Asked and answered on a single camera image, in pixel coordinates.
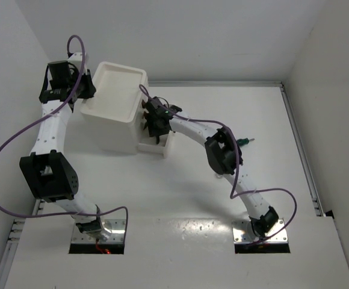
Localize white bottom drawer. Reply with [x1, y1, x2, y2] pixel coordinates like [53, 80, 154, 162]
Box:
[137, 118, 175, 158]

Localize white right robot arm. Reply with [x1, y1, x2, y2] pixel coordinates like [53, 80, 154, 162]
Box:
[141, 97, 279, 240]

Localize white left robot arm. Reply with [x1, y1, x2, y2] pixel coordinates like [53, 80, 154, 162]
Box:
[19, 52, 112, 241]

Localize white drawer cabinet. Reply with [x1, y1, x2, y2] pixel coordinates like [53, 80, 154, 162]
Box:
[65, 61, 148, 155]

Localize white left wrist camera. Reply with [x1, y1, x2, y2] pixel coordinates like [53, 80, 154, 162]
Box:
[67, 52, 88, 74]

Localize green handled screwdriver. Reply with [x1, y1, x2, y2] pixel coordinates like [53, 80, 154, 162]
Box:
[236, 138, 254, 147]

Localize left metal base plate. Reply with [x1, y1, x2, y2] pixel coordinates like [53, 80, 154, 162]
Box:
[70, 219, 126, 245]

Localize metal base plate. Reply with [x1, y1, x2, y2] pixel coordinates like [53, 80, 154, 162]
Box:
[70, 219, 126, 245]
[232, 219, 288, 244]

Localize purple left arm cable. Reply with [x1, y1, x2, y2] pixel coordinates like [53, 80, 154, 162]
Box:
[0, 35, 128, 238]

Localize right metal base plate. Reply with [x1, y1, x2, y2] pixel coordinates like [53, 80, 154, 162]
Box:
[232, 219, 288, 244]

